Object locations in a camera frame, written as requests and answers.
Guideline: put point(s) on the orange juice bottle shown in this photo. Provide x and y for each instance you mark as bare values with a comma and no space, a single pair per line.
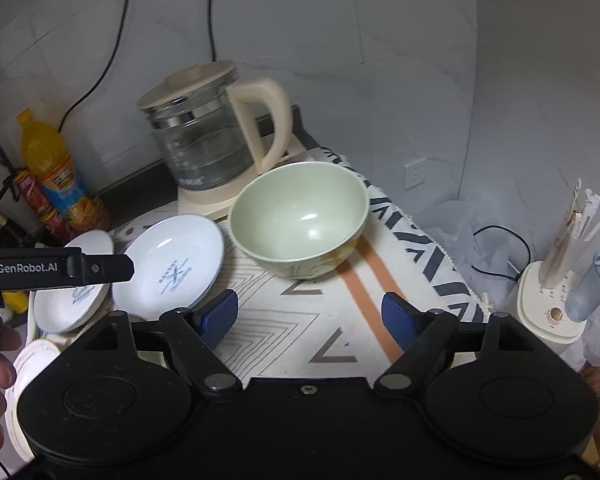
50,165

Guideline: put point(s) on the cream countertop appliance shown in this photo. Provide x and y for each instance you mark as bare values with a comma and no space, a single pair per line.
535,310

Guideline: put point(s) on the white wall socket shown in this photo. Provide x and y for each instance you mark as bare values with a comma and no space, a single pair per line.
415,173

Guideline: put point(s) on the cream kettle base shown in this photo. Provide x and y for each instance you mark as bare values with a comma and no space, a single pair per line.
200,202

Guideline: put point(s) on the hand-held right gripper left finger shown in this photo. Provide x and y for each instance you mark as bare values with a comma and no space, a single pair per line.
219,316

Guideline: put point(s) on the patterned table mat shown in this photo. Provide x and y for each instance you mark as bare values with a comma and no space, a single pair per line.
300,330

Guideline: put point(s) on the pale blue bottle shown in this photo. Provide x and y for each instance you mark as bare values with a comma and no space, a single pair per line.
587,285

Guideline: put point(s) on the pale green bowl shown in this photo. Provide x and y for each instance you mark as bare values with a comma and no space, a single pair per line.
300,220

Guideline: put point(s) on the white printed plate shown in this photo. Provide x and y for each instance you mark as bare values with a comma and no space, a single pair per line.
55,310
170,255

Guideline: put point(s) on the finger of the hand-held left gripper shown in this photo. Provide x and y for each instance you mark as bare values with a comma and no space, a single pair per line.
110,268

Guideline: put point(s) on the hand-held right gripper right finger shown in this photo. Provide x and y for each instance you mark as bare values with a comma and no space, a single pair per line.
399,317

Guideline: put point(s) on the white plastic bag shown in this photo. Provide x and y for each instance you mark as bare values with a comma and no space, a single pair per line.
460,220

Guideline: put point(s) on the cream plate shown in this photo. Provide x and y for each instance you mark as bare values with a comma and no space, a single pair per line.
35,360

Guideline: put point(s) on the person's left hand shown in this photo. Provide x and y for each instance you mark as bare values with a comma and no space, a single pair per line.
4,370

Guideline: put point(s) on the small yellow object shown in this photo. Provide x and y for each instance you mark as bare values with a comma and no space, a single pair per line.
15,302

